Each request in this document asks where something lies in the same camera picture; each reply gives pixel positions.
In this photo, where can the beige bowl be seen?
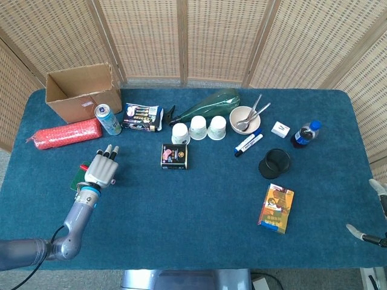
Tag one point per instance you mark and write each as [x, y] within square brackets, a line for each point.
[239, 116]

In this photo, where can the green plastic spray bottle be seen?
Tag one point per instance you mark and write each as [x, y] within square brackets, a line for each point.
[217, 102]

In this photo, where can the black gold tin box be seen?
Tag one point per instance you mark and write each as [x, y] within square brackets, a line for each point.
[173, 157]

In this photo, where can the white paper cup green print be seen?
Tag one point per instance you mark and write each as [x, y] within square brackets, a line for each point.
[198, 128]
[180, 134]
[216, 128]

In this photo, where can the white metal frame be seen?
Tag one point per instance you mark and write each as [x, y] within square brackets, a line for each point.
[367, 279]

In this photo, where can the black cap marker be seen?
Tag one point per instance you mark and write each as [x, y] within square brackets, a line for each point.
[252, 145]

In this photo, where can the red and white marker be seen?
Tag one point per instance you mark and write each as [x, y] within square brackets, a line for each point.
[83, 167]

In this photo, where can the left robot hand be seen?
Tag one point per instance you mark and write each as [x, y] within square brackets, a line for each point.
[101, 170]

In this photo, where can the cola bottle blue cap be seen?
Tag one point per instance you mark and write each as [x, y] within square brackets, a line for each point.
[303, 136]

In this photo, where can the black mesh pen holder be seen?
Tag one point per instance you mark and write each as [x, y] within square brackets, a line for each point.
[275, 164]

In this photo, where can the light blue drink can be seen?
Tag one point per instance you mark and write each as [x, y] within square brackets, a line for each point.
[110, 124]

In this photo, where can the metal spoon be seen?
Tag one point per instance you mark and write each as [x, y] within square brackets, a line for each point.
[263, 109]
[257, 104]

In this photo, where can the brown cardboard box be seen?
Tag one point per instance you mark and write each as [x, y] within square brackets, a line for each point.
[69, 105]

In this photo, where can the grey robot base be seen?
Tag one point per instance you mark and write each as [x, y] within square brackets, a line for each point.
[181, 281]

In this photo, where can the blue cap marker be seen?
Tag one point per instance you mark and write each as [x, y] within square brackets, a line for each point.
[246, 141]

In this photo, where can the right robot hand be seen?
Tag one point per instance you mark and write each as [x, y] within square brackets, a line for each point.
[353, 230]

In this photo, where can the small white card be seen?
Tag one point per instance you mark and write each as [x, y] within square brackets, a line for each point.
[280, 130]

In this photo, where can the dark sanitary pad pack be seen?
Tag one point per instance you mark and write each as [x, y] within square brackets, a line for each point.
[142, 117]

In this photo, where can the woven folding screen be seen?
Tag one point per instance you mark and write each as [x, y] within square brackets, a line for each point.
[211, 36]

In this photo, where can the red bubble wrap roll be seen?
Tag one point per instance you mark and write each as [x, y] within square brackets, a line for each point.
[66, 134]

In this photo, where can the yellow blue carton box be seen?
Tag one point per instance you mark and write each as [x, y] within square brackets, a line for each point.
[275, 208]

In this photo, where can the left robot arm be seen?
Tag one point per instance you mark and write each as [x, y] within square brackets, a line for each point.
[75, 220]

